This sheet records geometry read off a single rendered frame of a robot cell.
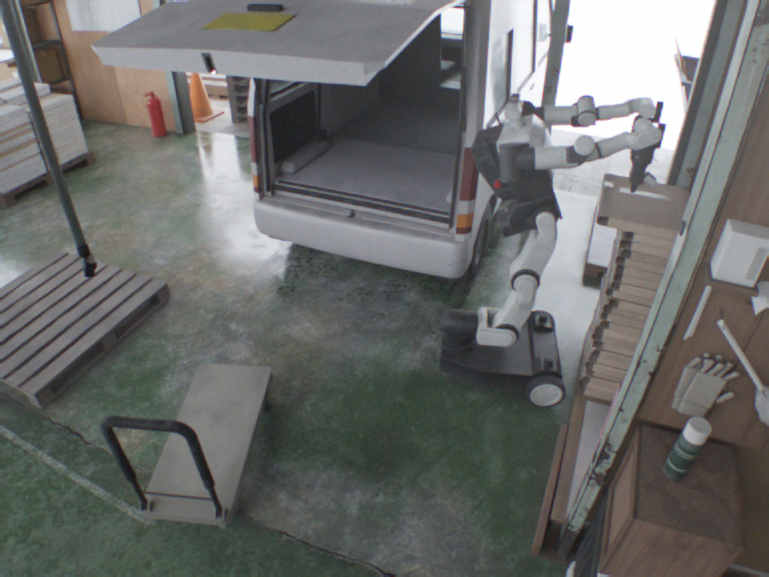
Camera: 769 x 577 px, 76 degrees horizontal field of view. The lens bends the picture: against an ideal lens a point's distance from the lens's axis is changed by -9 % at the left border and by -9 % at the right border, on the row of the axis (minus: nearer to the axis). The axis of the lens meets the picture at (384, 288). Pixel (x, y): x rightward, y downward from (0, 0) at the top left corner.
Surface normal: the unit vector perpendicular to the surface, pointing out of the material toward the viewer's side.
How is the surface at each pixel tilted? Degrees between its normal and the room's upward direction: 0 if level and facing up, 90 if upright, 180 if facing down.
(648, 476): 0
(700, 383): 90
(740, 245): 90
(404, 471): 0
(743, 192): 90
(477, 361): 0
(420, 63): 93
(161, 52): 106
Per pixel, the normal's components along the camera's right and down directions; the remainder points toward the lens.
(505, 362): 0.00, -0.81
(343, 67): -0.32, 0.76
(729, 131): -0.39, 0.55
